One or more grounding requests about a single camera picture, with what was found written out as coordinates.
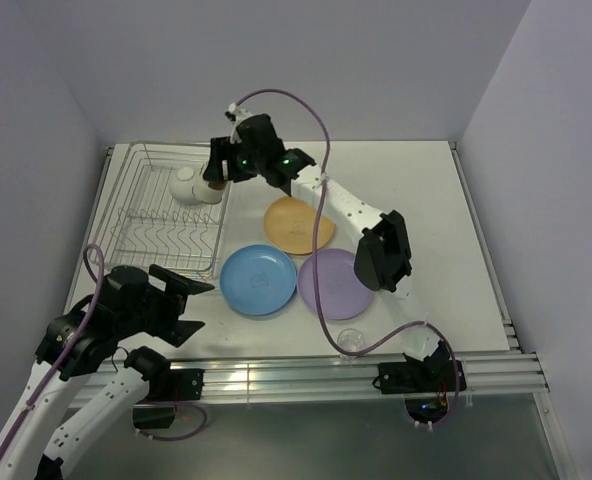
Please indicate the blue plate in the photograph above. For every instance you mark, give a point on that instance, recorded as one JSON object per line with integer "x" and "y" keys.
{"x": 258, "y": 280}

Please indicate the steel cup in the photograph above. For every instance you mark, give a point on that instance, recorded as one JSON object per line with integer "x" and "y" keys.
{"x": 208, "y": 193}

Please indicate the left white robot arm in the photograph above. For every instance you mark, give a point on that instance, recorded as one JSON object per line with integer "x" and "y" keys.
{"x": 126, "y": 302}

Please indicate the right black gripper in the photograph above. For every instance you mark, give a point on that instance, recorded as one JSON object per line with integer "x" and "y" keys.
{"x": 221, "y": 149}

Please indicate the aluminium mounting rail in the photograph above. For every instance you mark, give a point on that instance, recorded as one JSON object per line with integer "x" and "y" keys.
{"x": 319, "y": 379}

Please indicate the orange plate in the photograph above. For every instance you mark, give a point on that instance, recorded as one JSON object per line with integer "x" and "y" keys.
{"x": 288, "y": 224}

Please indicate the white ceramic bowl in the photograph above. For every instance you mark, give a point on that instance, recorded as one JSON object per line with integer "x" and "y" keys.
{"x": 181, "y": 186}

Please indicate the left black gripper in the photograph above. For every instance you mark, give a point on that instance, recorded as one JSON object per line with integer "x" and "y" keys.
{"x": 174, "y": 329}

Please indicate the clear glass cup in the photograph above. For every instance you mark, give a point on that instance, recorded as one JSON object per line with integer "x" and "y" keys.
{"x": 351, "y": 341}

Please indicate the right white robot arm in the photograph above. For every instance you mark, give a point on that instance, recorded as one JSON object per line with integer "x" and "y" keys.
{"x": 383, "y": 251}

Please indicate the metal wire dish rack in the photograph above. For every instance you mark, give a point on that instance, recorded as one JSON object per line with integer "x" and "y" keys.
{"x": 137, "y": 222}

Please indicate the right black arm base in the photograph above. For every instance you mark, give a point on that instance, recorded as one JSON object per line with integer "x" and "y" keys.
{"x": 433, "y": 379}

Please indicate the purple plate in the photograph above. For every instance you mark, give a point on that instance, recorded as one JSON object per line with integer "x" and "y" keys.
{"x": 342, "y": 295}

